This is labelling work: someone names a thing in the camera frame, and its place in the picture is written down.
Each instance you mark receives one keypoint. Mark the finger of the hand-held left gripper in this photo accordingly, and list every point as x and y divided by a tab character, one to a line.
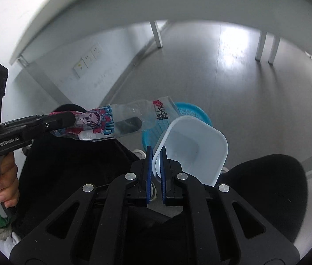
26	121
62	119

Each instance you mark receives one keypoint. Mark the white plastic container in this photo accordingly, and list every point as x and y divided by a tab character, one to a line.
194	143

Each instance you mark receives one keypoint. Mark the person's right leg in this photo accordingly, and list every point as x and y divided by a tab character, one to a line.
271	196

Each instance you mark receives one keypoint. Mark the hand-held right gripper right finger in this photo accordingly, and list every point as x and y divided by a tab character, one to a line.
163	176

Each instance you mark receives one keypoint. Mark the white shoe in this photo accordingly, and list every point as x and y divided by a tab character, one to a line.
224	169
138	153

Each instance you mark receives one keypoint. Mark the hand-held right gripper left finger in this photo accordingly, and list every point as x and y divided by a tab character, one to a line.
149	176

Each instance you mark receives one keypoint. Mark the white garment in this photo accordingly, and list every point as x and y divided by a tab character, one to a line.
4	240

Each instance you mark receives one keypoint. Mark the clear printed plastic wrapper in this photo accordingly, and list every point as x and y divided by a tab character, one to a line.
147	113

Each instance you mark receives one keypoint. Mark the white table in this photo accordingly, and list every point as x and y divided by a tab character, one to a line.
89	5

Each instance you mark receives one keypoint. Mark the blue plastic basket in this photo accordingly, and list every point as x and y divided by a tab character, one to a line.
191	110

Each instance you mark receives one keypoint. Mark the white wall socket panel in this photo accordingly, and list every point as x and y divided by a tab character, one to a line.
88	59

